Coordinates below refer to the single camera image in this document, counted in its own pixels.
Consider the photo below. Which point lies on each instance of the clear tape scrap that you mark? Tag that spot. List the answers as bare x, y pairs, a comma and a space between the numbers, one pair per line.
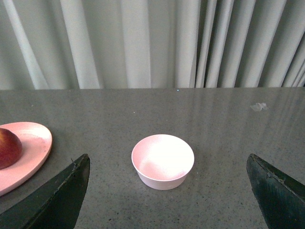
259, 107

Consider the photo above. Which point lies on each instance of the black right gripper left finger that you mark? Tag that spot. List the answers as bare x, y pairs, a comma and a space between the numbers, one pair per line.
56, 204

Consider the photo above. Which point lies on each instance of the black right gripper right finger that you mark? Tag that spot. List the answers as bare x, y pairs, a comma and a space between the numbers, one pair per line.
280, 197

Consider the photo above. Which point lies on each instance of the red apple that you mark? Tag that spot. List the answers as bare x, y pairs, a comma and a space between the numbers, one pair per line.
10, 148

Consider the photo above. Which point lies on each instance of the white curtain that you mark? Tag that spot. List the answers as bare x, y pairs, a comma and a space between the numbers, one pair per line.
95, 44

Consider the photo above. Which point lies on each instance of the pink bowl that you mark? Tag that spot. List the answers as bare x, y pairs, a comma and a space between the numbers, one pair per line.
162, 161

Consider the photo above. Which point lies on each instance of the pink plate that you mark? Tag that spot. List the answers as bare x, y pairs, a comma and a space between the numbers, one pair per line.
36, 142

